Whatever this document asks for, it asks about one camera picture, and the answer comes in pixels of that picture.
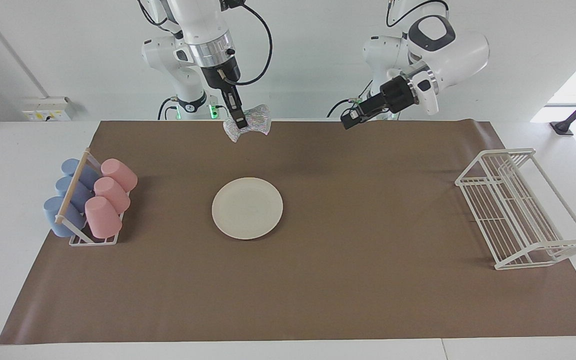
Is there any pink plastic cup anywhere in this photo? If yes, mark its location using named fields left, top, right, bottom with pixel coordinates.
left=84, top=196, right=123, bottom=239
left=100, top=158, right=138, bottom=193
left=93, top=177, right=131, bottom=215

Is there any cup rack with wooden handle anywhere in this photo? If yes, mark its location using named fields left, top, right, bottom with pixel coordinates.
left=54, top=147, right=129, bottom=247

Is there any brown table mat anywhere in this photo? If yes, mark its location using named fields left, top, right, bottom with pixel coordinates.
left=0, top=120, right=576, bottom=346

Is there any blue plastic cup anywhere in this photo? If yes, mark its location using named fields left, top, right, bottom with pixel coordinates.
left=55, top=176, right=94, bottom=213
left=61, top=158, right=101, bottom=191
left=43, top=196, right=87, bottom=238

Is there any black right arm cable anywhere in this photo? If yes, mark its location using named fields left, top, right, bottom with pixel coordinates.
left=220, top=0, right=273, bottom=87

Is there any black base cable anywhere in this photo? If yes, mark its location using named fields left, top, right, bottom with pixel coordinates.
left=327, top=77, right=369, bottom=119
left=157, top=96, right=179, bottom=121

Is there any crinkled clear plastic bag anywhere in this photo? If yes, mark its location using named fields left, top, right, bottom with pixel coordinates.
left=223, top=104, right=272, bottom=144

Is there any white wall socket box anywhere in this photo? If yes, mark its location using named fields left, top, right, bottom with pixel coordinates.
left=22, top=96, right=75, bottom=122

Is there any black right base cable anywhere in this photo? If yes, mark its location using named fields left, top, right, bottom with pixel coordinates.
left=157, top=96, right=179, bottom=121

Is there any cream round plate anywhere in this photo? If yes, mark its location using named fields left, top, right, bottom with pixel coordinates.
left=211, top=177, right=284, bottom=241

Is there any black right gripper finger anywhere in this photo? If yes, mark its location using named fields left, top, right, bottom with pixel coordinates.
left=228, top=86, right=248, bottom=128
left=219, top=89, right=241, bottom=132

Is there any white wire dish rack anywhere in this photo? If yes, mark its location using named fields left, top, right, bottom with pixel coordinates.
left=455, top=147, right=576, bottom=271

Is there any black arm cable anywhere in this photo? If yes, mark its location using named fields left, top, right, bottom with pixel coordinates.
left=387, top=0, right=449, bottom=28
left=220, top=0, right=273, bottom=87

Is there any black left base cable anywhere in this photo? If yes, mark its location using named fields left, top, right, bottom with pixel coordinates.
left=327, top=77, right=369, bottom=119

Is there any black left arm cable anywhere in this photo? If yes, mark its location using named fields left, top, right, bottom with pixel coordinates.
left=387, top=0, right=449, bottom=28

